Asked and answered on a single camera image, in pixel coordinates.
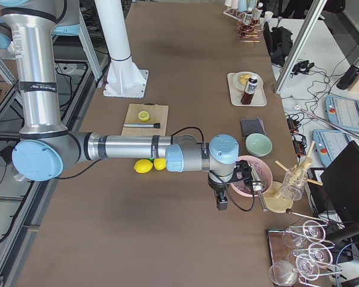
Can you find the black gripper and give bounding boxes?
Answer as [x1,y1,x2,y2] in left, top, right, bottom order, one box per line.
[208,176,228,210]

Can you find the glass mug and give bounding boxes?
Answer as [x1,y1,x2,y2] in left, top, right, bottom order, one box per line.
[280,167,307,201]

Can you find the cream serving tray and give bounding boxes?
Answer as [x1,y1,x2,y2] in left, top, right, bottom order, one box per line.
[227,71,267,107]

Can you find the bottle in rack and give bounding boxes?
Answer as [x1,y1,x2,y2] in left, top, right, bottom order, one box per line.
[252,2,263,20]
[242,10,252,25]

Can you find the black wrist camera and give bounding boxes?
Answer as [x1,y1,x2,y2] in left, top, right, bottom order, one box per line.
[229,160,252,182]

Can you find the black monitor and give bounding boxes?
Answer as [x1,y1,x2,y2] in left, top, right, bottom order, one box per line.
[321,141,359,222]

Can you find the wine glass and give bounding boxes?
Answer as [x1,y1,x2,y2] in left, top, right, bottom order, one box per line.
[282,226,308,249]
[302,220,325,242]
[296,254,320,280]
[308,243,333,268]

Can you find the lemon half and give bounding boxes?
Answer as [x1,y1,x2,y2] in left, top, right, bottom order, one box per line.
[138,111,150,122]

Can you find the dark tea bottle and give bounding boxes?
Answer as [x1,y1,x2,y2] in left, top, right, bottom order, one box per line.
[241,75,258,105]

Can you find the copper wire bottle rack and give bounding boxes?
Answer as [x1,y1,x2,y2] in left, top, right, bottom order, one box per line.
[237,19,263,43]

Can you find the steel muddler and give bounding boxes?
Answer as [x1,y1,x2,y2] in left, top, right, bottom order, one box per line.
[123,123,161,129]

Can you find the black thermos bottle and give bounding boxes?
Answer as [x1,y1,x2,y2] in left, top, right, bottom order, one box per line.
[336,57,359,90]

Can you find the yellow lemon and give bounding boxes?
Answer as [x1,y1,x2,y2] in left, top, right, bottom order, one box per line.
[153,158,166,170]
[133,159,153,173]

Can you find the blue teach pendant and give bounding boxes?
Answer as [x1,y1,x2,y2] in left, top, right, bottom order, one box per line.
[325,94,359,133]
[312,129,352,167]

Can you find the white plate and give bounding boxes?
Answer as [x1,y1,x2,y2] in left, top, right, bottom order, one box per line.
[232,71,263,91]

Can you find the braided donut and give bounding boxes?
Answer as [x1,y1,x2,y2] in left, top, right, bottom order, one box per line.
[239,74,251,86]

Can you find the wooden mug tree stand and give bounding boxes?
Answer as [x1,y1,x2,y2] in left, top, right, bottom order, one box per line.
[264,141,323,213]

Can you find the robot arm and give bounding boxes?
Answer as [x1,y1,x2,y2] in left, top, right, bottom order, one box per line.
[0,1,239,210]

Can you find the metal scoop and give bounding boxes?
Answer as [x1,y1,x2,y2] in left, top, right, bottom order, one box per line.
[249,164,268,212]

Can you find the wooden cutting board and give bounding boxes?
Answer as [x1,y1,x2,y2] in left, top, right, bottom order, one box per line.
[121,103,169,136]

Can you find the pink bowl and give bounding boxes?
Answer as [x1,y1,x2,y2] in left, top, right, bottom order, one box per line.
[231,155,273,197]

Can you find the aluminium frame post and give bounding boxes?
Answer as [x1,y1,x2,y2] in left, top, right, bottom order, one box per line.
[274,0,327,94]

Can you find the grey folded cloth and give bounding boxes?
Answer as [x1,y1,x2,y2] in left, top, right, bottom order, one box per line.
[240,117,266,138]

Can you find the green bowl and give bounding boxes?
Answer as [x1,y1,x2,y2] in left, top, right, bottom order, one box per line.
[245,133,273,157]

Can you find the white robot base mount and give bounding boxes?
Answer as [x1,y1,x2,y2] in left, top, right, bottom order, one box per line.
[95,0,148,99]

